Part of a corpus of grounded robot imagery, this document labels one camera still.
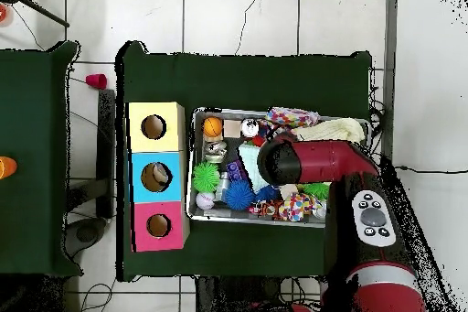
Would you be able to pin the mint waffle cloth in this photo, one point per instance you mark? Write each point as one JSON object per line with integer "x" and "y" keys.
{"x": 250, "y": 158}

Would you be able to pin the polka-dot cloth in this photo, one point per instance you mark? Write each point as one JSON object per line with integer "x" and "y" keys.
{"x": 299, "y": 206}
{"x": 289, "y": 116}

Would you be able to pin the cream waffle cloth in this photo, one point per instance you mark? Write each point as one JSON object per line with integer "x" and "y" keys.
{"x": 329, "y": 129}

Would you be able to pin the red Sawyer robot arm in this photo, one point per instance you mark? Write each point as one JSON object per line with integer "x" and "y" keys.
{"x": 321, "y": 162}

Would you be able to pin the silver mesh bin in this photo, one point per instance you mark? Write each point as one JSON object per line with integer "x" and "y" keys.
{"x": 210, "y": 214}

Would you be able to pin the wooden box with three holes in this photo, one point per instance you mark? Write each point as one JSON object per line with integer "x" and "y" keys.
{"x": 172, "y": 136}

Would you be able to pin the wooden block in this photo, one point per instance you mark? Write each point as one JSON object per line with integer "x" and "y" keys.
{"x": 232, "y": 129}

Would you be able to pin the large green spiky ball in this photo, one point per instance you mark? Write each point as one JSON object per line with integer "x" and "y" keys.
{"x": 206, "y": 176}

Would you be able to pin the orange toy basketball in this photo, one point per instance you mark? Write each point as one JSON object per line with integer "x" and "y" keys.
{"x": 212, "y": 127}

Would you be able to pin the blue spiky ball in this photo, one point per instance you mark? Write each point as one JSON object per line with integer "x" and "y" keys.
{"x": 239, "y": 195}

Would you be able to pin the white toy baseball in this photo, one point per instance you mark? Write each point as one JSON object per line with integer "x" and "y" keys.
{"x": 204, "y": 201}

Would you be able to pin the dark green table cloth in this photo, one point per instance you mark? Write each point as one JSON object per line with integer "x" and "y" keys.
{"x": 256, "y": 81}
{"x": 33, "y": 107}

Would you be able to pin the red plastic cup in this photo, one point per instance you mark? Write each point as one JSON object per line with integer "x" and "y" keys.
{"x": 95, "y": 81}

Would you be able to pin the orange object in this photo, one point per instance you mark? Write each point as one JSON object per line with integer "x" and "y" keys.
{"x": 7, "y": 167}

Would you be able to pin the red round object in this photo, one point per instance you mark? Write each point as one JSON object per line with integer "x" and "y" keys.
{"x": 2, "y": 13}

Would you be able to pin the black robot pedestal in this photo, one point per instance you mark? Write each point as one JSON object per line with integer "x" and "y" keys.
{"x": 234, "y": 297}

